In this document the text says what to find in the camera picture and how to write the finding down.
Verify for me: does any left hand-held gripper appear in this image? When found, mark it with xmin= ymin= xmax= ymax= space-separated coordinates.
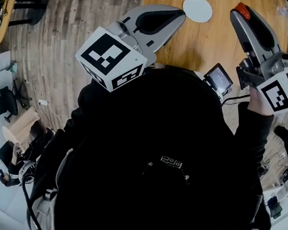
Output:
xmin=72 ymin=0 xmax=188 ymax=99

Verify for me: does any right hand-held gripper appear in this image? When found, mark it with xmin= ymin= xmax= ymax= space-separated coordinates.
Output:
xmin=221 ymin=3 xmax=288 ymax=117

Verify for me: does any small red object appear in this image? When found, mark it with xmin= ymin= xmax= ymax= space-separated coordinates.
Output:
xmin=234 ymin=1 xmax=253 ymax=21

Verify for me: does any white round plate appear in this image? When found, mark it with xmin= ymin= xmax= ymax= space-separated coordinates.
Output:
xmin=181 ymin=0 xmax=215 ymax=25

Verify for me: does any person's right forearm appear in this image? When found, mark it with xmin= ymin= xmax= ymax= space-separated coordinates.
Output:
xmin=230 ymin=89 xmax=277 ymax=179

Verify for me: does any person's left forearm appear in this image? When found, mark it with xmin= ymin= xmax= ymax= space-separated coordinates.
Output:
xmin=75 ymin=77 xmax=117 ymax=130

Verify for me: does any small black display screen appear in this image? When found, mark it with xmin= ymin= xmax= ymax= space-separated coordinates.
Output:
xmin=201 ymin=61 xmax=236 ymax=99

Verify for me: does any person's black hooded top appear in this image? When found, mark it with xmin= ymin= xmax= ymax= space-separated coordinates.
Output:
xmin=25 ymin=54 xmax=286 ymax=230

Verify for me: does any green dustpan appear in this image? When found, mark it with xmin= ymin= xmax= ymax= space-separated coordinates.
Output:
xmin=8 ymin=61 xmax=19 ymax=74

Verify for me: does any black chair base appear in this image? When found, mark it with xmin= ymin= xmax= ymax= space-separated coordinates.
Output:
xmin=10 ymin=77 xmax=34 ymax=109

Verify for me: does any small black device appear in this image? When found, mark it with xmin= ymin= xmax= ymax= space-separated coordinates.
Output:
xmin=266 ymin=195 xmax=284 ymax=220

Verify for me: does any thin black screen cable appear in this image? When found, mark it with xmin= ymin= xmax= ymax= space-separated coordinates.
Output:
xmin=221 ymin=92 xmax=251 ymax=108

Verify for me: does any white power cable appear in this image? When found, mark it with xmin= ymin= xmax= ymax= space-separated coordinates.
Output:
xmin=44 ymin=102 xmax=67 ymax=127

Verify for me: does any patterned bead necklace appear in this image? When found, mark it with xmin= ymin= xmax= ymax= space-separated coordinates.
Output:
xmin=142 ymin=153 xmax=193 ymax=186

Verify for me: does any thick black cable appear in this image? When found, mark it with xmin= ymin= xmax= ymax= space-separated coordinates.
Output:
xmin=17 ymin=174 xmax=51 ymax=230

